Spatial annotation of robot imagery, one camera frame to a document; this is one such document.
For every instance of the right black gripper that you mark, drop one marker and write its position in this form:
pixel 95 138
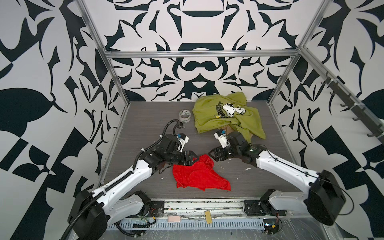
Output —
pixel 216 154

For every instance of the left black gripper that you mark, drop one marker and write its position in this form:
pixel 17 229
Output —
pixel 188 162

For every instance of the red cloth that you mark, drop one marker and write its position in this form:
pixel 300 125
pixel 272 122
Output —
pixel 200 175

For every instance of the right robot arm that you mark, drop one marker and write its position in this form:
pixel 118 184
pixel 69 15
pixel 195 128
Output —
pixel 319 193

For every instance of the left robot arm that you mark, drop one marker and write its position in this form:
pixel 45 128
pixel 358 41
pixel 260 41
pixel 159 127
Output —
pixel 93 212

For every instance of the beige cloth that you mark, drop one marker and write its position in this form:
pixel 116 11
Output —
pixel 228 129

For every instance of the green printed t-shirt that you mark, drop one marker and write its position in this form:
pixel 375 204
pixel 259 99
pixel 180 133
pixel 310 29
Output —
pixel 217 111

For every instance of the clear tape roll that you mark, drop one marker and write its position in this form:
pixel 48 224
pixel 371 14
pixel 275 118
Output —
pixel 185 116

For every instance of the yellow block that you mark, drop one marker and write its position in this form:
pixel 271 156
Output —
pixel 208 217

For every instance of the pink eraser block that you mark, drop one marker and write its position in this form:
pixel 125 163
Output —
pixel 174 219

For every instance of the small electronics board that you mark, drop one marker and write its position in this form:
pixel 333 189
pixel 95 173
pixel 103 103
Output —
pixel 272 226

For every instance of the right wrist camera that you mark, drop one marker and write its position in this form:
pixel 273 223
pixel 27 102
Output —
pixel 221 136

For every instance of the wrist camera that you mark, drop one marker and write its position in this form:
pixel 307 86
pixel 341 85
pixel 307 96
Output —
pixel 183 140
pixel 221 136

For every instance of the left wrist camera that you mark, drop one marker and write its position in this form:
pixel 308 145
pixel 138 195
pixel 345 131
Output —
pixel 183 140

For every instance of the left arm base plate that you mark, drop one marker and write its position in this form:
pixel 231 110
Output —
pixel 153 209

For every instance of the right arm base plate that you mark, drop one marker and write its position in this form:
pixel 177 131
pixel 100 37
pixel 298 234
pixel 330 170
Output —
pixel 261 208

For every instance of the white slotted cable duct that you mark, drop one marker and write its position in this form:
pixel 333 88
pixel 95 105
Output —
pixel 217 224

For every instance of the black wall hook rail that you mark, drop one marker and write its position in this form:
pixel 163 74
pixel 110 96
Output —
pixel 361 111

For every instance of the aluminium cage frame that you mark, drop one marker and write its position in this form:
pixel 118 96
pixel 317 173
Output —
pixel 275 51

